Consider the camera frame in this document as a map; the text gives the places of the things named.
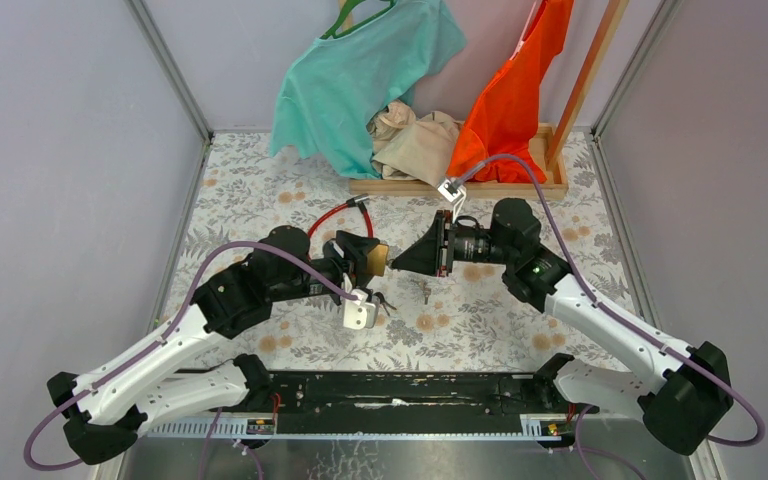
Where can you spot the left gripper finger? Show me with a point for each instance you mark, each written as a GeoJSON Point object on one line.
{"type": "Point", "coordinates": [353, 276]}
{"type": "Point", "coordinates": [355, 248]}

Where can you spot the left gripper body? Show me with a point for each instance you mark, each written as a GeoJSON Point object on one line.
{"type": "Point", "coordinates": [331, 253]}

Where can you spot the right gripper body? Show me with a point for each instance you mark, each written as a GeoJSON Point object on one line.
{"type": "Point", "coordinates": [453, 230]}

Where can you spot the brass padlock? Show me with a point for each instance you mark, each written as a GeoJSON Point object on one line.
{"type": "Point", "coordinates": [377, 260]}

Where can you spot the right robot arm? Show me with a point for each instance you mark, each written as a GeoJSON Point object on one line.
{"type": "Point", "coordinates": [673, 388]}

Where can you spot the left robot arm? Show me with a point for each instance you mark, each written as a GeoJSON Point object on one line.
{"type": "Point", "coordinates": [108, 409]}

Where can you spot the black-headed key pair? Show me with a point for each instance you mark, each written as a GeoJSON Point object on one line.
{"type": "Point", "coordinates": [386, 306]}

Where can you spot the small brass key pair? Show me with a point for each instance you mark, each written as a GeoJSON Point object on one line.
{"type": "Point", "coordinates": [423, 289]}

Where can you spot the beige cloth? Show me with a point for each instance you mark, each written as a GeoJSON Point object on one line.
{"type": "Point", "coordinates": [407, 147]}

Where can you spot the orange t-shirt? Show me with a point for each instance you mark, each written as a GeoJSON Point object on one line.
{"type": "Point", "coordinates": [505, 116]}

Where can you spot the wooden rack base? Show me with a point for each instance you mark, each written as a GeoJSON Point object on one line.
{"type": "Point", "coordinates": [545, 149]}

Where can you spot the teal t-shirt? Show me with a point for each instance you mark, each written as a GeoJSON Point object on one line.
{"type": "Point", "coordinates": [331, 92]}

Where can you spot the wooden rack pole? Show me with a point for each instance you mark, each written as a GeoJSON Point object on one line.
{"type": "Point", "coordinates": [600, 43]}

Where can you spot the green hanger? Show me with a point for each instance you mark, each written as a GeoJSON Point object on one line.
{"type": "Point", "coordinates": [345, 24]}

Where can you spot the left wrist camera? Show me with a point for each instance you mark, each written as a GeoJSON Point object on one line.
{"type": "Point", "coordinates": [362, 312]}

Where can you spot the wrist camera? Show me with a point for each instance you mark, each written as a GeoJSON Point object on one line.
{"type": "Point", "coordinates": [452, 190]}
{"type": "Point", "coordinates": [362, 312]}

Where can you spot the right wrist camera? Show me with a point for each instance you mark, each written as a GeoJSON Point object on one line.
{"type": "Point", "coordinates": [452, 190]}

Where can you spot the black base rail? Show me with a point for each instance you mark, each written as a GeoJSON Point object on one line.
{"type": "Point", "coordinates": [409, 403]}

